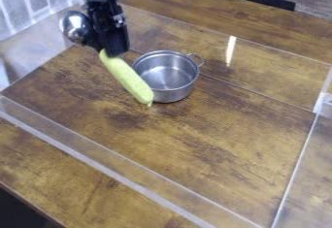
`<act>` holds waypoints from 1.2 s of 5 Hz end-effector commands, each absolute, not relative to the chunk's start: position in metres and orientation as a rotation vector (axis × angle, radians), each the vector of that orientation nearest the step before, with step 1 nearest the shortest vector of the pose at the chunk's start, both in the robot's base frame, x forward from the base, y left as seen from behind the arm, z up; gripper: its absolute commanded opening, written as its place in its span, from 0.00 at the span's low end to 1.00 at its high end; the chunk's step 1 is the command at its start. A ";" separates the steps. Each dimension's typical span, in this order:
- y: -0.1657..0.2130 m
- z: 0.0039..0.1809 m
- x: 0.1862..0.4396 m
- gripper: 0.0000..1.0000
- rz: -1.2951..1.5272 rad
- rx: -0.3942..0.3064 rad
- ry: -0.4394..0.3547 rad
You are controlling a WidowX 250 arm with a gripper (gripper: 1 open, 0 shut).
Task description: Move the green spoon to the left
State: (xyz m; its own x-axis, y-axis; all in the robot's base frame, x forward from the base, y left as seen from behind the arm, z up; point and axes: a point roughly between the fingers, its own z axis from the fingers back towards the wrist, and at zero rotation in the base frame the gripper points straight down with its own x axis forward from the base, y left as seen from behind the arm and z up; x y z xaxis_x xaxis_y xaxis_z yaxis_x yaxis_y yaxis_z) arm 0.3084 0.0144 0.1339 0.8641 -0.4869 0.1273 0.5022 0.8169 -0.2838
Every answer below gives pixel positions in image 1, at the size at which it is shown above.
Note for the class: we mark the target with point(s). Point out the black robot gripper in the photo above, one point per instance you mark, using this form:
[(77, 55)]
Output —
[(108, 22)]

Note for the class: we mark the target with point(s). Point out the green handled metal spoon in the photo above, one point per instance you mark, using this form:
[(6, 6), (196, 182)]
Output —
[(77, 30)]

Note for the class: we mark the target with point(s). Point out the small steel pot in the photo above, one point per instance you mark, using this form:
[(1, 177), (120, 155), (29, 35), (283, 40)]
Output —
[(170, 72)]

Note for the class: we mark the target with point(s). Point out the clear acrylic enclosure panel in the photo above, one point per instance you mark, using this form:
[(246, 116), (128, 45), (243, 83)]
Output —
[(196, 208)]

